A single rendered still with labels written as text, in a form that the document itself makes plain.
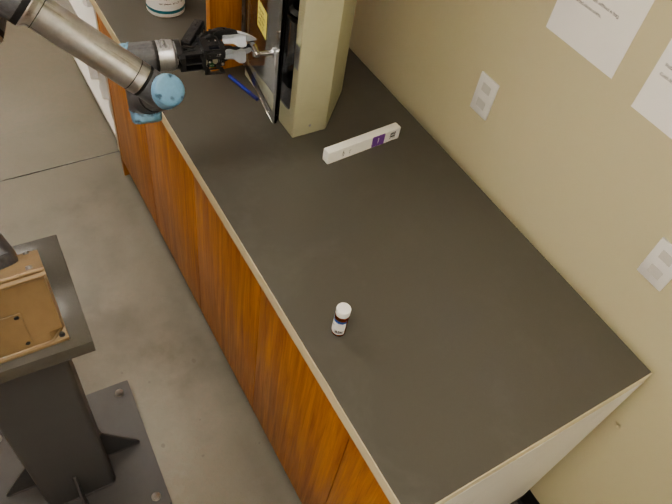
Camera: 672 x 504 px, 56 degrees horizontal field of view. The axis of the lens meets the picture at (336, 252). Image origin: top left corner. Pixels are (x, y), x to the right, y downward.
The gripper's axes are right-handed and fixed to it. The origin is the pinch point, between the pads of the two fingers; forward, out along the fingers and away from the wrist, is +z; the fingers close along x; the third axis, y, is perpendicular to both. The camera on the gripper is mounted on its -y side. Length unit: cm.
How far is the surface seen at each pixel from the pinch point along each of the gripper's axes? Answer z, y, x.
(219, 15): -1.6, -25.5, -7.4
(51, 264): -58, 39, -26
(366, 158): 28.2, 23.1, -26.1
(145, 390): -44, 27, -120
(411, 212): 32, 46, -26
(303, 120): 13.3, 9.6, -20.5
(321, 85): 17.7, 8.9, -9.7
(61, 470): -71, 58, -94
